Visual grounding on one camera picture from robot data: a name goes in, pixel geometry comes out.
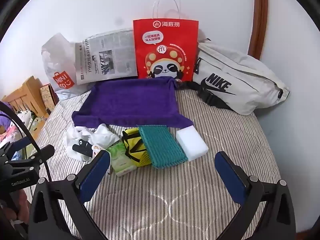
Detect person's left hand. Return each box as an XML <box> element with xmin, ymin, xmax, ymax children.
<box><xmin>0</xmin><ymin>189</ymin><xmax>32</xmax><ymax>230</ymax></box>

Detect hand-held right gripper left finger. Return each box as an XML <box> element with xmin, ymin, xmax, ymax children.
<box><xmin>30</xmin><ymin>150</ymin><xmax>112</xmax><ymax>240</ymax></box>

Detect light green tissue pack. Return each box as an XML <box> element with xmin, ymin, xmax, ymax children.
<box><xmin>107</xmin><ymin>141</ymin><xmax>133</xmax><ymax>177</ymax></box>

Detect white sponge block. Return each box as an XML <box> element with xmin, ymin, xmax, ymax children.
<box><xmin>175</xmin><ymin>127</ymin><xmax>209</xmax><ymax>162</ymax></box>

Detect white waist bag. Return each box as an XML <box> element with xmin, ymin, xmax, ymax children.
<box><xmin>192</xmin><ymin>39</ymin><xmax>290</xmax><ymax>116</ymax></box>

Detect wooden door frame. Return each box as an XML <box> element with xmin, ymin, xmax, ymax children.
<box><xmin>247</xmin><ymin>0</ymin><xmax>268</xmax><ymax>60</ymax></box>

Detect white socks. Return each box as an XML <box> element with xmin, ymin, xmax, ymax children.
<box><xmin>63</xmin><ymin>124</ymin><xmax>120</xmax><ymax>160</ymax></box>

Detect teal knitted cloth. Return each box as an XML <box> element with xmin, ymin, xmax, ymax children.
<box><xmin>137</xmin><ymin>124</ymin><xmax>188</xmax><ymax>169</ymax></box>

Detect white plastic shopping bag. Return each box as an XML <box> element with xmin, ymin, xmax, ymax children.
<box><xmin>41</xmin><ymin>32</ymin><xmax>93</xmax><ymax>100</ymax></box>

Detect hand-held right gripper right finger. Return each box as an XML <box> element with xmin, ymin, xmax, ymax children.
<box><xmin>214</xmin><ymin>151</ymin><xmax>297</xmax><ymax>240</ymax></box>

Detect red paper bag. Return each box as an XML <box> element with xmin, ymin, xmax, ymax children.
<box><xmin>132</xmin><ymin>0</ymin><xmax>200</xmax><ymax>82</ymax></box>

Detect yellow mesh bag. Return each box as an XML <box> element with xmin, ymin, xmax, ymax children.
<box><xmin>122</xmin><ymin>127</ymin><xmax>153</xmax><ymax>167</ymax></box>

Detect purple towel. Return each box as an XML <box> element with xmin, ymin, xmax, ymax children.
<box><xmin>72</xmin><ymin>77</ymin><xmax>194</xmax><ymax>128</ymax></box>

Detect black cable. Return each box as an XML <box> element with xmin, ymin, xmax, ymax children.
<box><xmin>0</xmin><ymin>101</ymin><xmax>52</xmax><ymax>182</ymax></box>

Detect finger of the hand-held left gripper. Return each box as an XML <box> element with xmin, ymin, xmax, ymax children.
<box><xmin>24</xmin><ymin>145</ymin><xmax>55</xmax><ymax>165</ymax></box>
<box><xmin>7</xmin><ymin>135</ymin><xmax>37</xmax><ymax>153</ymax></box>

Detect wooden furniture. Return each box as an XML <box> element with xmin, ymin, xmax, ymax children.
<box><xmin>1</xmin><ymin>76</ymin><xmax>50</xmax><ymax>118</ymax></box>

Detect white dotted cloth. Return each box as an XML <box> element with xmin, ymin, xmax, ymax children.
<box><xmin>14</xmin><ymin>109</ymin><xmax>48</xmax><ymax>143</ymax></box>

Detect black fabric band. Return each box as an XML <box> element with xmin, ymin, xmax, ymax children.
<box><xmin>72</xmin><ymin>141</ymin><xmax>92</xmax><ymax>159</ymax></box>

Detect striped bed sheet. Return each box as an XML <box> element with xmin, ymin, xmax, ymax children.
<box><xmin>22</xmin><ymin>87</ymin><xmax>285</xmax><ymax>240</ymax></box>

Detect folded newspaper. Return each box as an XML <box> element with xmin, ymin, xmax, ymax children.
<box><xmin>75</xmin><ymin>29</ymin><xmax>138</xmax><ymax>85</ymax></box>

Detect patterned box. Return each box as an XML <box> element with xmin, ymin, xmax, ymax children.
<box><xmin>40</xmin><ymin>84</ymin><xmax>59</xmax><ymax>113</ymax></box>

